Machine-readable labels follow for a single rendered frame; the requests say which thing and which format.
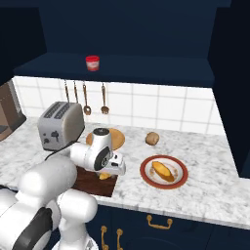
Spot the dark wooden cutting board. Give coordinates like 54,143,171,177
70,164,119,198

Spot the dark blue left cabinet door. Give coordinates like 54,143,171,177
0,0,48,87

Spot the dark blue cupboard door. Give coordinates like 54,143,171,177
85,204,112,250
110,207,132,250

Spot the brass drawer handle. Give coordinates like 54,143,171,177
146,214,174,230

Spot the round light wooden board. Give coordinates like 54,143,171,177
85,127,126,151

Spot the dark blue open cabinet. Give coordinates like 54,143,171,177
13,0,232,88

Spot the orange elongated pastry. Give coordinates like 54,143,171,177
150,160,176,183

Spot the red-rimmed white plate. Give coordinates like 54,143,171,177
139,154,189,190

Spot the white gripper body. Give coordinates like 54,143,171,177
106,152,127,177

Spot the silver toaster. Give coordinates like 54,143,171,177
36,101,86,152

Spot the brown coffee machine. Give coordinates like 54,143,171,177
0,79,27,143

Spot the brass cupboard door handle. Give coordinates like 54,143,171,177
100,225,108,250
115,228,124,250

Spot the dark blue drawer front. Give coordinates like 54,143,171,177
125,208,217,250

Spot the golden croissant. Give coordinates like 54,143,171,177
99,172,112,182

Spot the hanging wooden spoon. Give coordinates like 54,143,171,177
82,81,93,116
100,82,110,115

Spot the dark blue cabinet door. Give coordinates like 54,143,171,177
207,0,250,180
0,0,48,87

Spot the brown round pastry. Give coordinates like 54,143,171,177
145,131,160,146

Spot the red-lidded jam jar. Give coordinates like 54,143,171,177
85,55,101,72

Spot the dark blue right cabinet door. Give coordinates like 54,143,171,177
207,0,250,180

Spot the hanging wooden-handled utensil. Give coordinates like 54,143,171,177
63,79,71,104
72,80,80,104

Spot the black toaster cable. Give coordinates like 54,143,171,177
43,141,81,162

